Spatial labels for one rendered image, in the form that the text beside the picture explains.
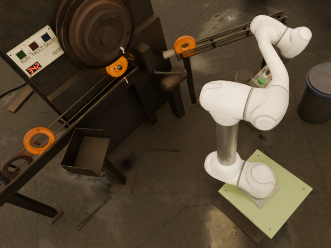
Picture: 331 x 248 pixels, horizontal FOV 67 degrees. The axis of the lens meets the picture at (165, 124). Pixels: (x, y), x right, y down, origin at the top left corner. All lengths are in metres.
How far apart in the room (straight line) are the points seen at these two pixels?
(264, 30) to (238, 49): 1.51
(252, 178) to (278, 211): 0.32
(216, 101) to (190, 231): 1.25
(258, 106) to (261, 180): 0.56
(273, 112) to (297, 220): 1.25
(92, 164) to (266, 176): 1.04
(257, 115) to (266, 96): 0.08
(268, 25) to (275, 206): 1.01
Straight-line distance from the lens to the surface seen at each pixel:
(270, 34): 1.39
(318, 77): 2.14
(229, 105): 0.97
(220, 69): 2.70
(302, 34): 1.42
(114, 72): 1.78
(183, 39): 1.88
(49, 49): 1.64
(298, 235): 2.06
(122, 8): 1.60
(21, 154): 1.82
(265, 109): 0.94
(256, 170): 1.44
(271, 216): 1.66
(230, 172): 1.45
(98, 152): 1.71
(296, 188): 1.73
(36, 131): 1.81
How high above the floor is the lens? 1.98
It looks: 57 degrees down
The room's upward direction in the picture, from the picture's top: 21 degrees counter-clockwise
